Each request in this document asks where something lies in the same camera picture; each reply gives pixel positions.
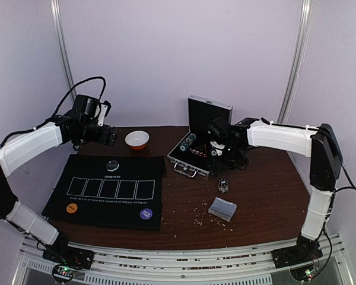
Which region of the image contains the aluminium frame post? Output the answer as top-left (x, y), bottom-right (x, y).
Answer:
top-left (278, 0), bottom-right (313, 124)
top-left (49, 0), bottom-right (75, 89)

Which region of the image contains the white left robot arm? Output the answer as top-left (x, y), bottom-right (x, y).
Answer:
top-left (0, 122), bottom-right (117, 264)

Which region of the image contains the clear acrylic dealer button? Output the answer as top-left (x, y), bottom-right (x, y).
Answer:
top-left (106, 160), bottom-right (119, 172)

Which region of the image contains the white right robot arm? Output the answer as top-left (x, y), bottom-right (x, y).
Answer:
top-left (207, 118), bottom-right (344, 262)

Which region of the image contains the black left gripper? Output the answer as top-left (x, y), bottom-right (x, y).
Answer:
top-left (81, 119), bottom-right (118, 147)

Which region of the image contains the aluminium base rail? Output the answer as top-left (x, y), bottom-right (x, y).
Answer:
top-left (16, 233), bottom-right (347, 285)

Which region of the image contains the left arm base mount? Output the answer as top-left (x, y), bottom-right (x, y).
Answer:
top-left (42, 246), bottom-right (94, 270)

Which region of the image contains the orange bowl white inside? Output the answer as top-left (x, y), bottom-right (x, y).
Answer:
top-left (125, 130), bottom-right (150, 150)

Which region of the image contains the orange big blind button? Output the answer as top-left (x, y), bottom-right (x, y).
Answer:
top-left (66, 203), bottom-right (78, 214)

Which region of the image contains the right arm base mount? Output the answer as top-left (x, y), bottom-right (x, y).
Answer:
top-left (271, 245), bottom-right (323, 269)

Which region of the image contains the poker chip stack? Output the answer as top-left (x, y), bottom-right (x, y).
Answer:
top-left (218, 178), bottom-right (229, 194)

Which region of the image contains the blue small blind button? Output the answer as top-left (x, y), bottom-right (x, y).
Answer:
top-left (139, 208), bottom-right (153, 220)

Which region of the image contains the right aluminium frame post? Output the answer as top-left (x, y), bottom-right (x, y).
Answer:
top-left (278, 0), bottom-right (313, 124)

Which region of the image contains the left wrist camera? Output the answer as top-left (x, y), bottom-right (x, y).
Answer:
top-left (70, 95), bottom-right (112, 126)

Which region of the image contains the left aluminium frame post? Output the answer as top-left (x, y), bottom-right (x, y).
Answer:
top-left (49, 0), bottom-right (75, 89)

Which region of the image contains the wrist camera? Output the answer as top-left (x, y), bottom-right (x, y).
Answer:
top-left (70, 95), bottom-right (112, 126)
top-left (210, 140), bottom-right (225, 156)

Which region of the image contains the boxed deck of cards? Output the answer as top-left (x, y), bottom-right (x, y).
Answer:
top-left (208, 197), bottom-right (237, 222)

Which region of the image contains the red triangle card in case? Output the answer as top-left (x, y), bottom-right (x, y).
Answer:
top-left (194, 144), bottom-right (207, 153)

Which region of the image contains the red dice set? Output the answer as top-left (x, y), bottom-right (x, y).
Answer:
top-left (189, 148), bottom-right (207, 158)

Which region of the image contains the black poker table mat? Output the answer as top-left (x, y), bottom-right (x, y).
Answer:
top-left (42, 154), bottom-right (166, 230)

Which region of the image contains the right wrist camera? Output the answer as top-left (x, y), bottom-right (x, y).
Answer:
top-left (210, 140), bottom-right (225, 156)

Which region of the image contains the aluminium poker chip case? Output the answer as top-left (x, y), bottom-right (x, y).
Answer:
top-left (167, 95), bottom-right (233, 178)

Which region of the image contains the left chip row in case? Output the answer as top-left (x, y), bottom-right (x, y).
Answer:
top-left (179, 134), bottom-right (196, 152)

